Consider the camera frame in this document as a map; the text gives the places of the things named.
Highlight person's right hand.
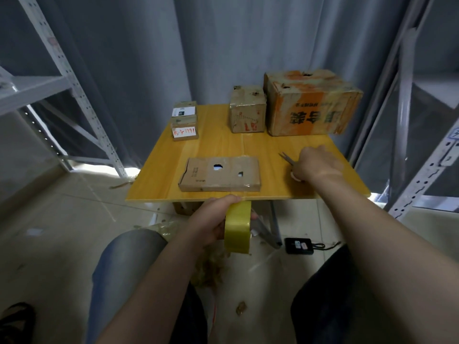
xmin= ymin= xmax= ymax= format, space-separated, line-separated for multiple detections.
xmin=290 ymin=145 xmax=346 ymax=185

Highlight person's left hand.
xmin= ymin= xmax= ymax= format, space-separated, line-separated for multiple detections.
xmin=186 ymin=194 xmax=246 ymax=249

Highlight plain brown cardboard box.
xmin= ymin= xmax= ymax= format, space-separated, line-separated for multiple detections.
xmin=172 ymin=202 xmax=203 ymax=216

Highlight yellow tape roll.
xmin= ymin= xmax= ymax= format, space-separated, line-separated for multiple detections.
xmin=224 ymin=200 xmax=254 ymax=256

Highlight black-handled scissors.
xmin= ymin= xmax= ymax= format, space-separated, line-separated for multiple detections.
xmin=278 ymin=151 xmax=305 ymax=183

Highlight small cardboard box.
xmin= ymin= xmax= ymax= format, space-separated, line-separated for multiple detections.
xmin=178 ymin=155 xmax=262 ymax=194

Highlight large orange print cardboard box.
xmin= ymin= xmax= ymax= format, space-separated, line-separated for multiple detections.
xmin=263 ymin=69 xmax=364 ymax=138

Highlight medium brown cardboard box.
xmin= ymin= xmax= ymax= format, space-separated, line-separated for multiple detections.
xmin=228 ymin=85 xmax=268 ymax=135

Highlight long white-labelled cardboard box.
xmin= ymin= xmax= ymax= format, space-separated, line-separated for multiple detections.
xmin=170 ymin=101 xmax=200 ymax=142

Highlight person's left forearm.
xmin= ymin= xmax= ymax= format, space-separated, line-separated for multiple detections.
xmin=97 ymin=229 xmax=216 ymax=344

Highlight person's right forearm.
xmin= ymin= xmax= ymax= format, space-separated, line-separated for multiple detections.
xmin=316 ymin=170 xmax=459 ymax=344

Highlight tape scraps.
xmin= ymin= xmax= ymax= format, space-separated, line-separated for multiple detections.
xmin=154 ymin=211 xmax=229 ymax=287

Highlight person's right leg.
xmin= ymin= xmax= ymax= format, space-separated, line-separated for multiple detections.
xmin=290 ymin=243 xmax=363 ymax=344

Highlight yellow wooden table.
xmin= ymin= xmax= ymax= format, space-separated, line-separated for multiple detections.
xmin=126 ymin=104 xmax=372 ymax=248

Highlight black power adapter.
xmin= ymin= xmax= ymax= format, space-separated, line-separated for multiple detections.
xmin=284 ymin=237 xmax=314 ymax=256

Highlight grey metal shelf unit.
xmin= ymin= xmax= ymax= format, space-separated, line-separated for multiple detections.
xmin=348 ymin=0 xmax=459 ymax=221
xmin=0 ymin=0 xmax=130 ymax=182

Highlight grey curtain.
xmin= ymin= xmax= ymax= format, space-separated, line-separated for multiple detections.
xmin=0 ymin=0 xmax=459 ymax=169

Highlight black sandal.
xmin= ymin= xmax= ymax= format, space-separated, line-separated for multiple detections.
xmin=0 ymin=301 xmax=37 ymax=344

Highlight black adapter cable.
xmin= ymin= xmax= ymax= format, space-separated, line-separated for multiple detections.
xmin=312 ymin=240 xmax=344 ymax=251

